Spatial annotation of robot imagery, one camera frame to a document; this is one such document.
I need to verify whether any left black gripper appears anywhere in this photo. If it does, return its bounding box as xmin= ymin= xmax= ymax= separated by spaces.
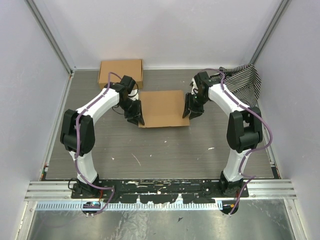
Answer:
xmin=119 ymin=97 xmax=145 ymax=127

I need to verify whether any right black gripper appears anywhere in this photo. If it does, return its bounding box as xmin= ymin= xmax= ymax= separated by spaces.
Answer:
xmin=182 ymin=92 xmax=210 ymax=120

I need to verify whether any cardboard box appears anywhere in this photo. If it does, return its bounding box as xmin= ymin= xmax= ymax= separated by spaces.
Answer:
xmin=138 ymin=90 xmax=190 ymax=128
xmin=97 ymin=59 xmax=143 ymax=90

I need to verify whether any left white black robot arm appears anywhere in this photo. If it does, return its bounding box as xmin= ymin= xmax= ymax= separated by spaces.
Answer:
xmin=60 ymin=76 xmax=145 ymax=199

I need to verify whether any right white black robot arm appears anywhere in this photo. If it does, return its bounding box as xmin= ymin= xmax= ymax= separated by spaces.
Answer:
xmin=182 ymin=78 xmax=263 ymax=198

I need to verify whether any folded closed cardboard box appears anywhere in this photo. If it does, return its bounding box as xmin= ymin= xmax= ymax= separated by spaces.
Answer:
xmin=97 ymin=59 xmax=143 ymax=90

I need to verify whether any black white striped cloth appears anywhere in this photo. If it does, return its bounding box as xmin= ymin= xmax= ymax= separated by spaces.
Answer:
xmin=219 ymin=64 xmax=262 ymax=107

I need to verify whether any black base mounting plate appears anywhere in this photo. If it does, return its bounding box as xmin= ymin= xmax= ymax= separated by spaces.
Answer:
xmin=67 ymin=179 xmax=249 ymax=204

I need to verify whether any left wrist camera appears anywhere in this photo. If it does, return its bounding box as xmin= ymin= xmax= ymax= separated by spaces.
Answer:
xmin=120 ymin=75 xmax=136 ymax=94

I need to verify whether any aluminium front rail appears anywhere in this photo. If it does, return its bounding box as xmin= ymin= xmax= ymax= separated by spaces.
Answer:
xmin=24 ymin=179 xmax=296 ymax=201

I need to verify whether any white slotted cable duct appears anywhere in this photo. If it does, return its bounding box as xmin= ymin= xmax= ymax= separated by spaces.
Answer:
xmin=35 ymin=201 xmax=223 ymax=211

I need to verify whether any right aluminium corner post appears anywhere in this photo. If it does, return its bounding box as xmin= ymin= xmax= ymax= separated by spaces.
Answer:
xmin=249 ymin=0 xmax=292 ymax=65

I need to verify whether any aluminium corner post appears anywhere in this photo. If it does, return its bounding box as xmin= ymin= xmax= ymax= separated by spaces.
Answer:
xmin=249 ymin=0 xmax=292 ymax=65
xmin=24 ymin=0 xmax=74 ymax=75

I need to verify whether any left aluminium corner post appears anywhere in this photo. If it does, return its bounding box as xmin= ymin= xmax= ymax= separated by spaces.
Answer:
xmin=24 ymin=0 xmax=74 ymax=75

